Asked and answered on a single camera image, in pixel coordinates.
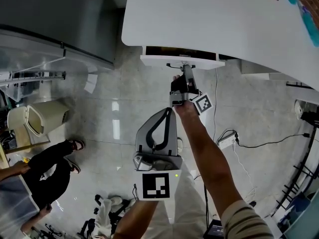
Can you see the beige trash bin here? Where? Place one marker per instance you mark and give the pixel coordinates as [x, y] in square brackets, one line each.
[52, 113]

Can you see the person's right hand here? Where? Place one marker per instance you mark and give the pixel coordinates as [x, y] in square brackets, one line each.
[178, 83]

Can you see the black office chair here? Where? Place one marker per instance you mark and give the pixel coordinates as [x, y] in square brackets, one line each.
[86, 229]

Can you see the white power strip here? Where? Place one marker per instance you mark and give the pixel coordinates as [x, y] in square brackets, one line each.
[226, 141]

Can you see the white metal shelf rack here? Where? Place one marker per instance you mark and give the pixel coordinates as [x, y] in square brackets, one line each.
[37, 76]

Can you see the teal cloth packet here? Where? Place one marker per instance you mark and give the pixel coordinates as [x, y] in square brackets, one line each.
[311, 26]

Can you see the white drawer unit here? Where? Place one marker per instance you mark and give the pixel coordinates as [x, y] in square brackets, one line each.
[154, 60]

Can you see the person's striped shirt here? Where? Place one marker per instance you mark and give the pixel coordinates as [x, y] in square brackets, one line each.
[246, 220]

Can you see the person's right forearm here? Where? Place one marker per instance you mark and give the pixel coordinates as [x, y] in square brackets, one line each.
[204, 146]

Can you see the white desk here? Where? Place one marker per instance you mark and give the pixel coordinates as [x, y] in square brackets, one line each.
[199, 16]

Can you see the person's beige trousers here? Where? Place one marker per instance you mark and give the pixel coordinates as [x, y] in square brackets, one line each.
[187, 208]

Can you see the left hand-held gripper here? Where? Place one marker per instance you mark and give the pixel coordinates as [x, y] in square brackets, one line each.
[155, 185]

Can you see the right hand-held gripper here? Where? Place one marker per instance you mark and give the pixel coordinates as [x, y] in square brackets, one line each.
[179, 98]

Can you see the person's left forearm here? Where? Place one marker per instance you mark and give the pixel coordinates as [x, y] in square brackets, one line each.
[134, 220]

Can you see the person's white shoe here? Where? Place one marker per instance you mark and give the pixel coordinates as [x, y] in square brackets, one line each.
[180, 144]

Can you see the black metal frame table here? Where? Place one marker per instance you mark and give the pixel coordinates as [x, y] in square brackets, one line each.
[305, 158]

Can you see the black display device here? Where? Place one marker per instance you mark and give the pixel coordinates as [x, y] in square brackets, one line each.
[214, 230]

